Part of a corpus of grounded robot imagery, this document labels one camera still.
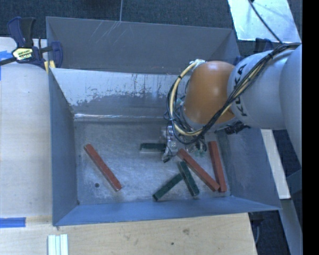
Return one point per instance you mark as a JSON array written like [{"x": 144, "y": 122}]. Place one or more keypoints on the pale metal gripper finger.
[
  {"x": 168, "y": 154},
  {"x": 163, "y": 134}
]

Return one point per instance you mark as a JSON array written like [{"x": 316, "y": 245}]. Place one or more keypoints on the dark green flat block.
[
  {"x": 168, "y": 187},
  {"x": 152, "y": 146},
  {"x": 188, "y": 179}
]

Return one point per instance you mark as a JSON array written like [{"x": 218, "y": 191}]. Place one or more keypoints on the red-brown flat block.
[
  {"x": 217, "y": 166},
  {"x": 199, "y": 172},
  {"x": 103, "y": 167}
]

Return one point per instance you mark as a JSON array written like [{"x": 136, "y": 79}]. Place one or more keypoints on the grey metal bin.
[{"x": 138, "y": 49}]

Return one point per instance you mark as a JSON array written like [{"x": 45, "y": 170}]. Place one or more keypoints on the pale wood flat board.
[{"x": 24, "y": 142}]

